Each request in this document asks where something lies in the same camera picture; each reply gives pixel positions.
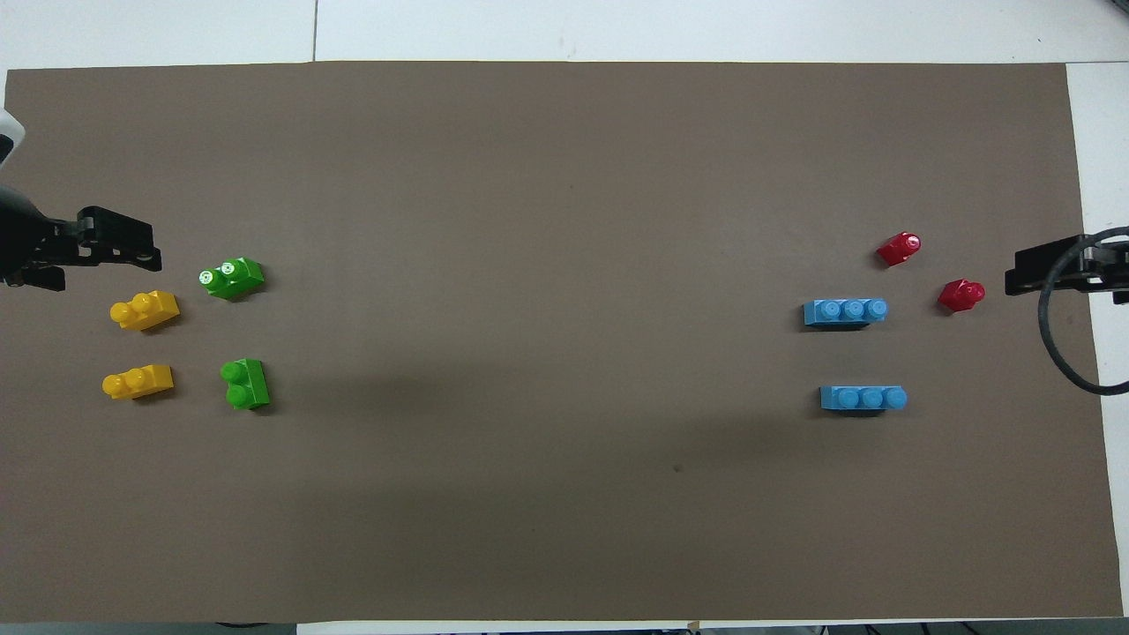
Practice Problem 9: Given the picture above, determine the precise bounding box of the yellow two-stud brick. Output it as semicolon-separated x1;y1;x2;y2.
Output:
101;364;176;402
109;290;182;332

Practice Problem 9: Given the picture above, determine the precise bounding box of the green brick with white stickers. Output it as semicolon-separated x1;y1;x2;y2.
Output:
198;257;265;302

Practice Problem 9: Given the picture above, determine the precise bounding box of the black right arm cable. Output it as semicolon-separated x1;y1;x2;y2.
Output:
1037;226;1129;397

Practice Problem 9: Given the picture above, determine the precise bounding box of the blue three-stud brick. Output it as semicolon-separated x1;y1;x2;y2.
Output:
819;385;908;414
802;298;889;332

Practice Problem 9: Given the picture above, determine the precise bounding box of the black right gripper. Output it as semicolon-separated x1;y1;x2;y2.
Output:
1005;231;1129;306

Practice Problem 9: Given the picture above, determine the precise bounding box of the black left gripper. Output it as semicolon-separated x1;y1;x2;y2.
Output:
0;183;163;293

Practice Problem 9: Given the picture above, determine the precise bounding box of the plain green two-stud brick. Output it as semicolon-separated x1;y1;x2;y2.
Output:
220;358;272;412

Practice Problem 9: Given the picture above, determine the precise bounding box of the red single-stud brick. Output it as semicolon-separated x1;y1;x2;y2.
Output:
937;279;987;314
876;232;923;267

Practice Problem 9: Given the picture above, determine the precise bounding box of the brown table mat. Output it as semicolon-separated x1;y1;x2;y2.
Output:
0;60;1125;625

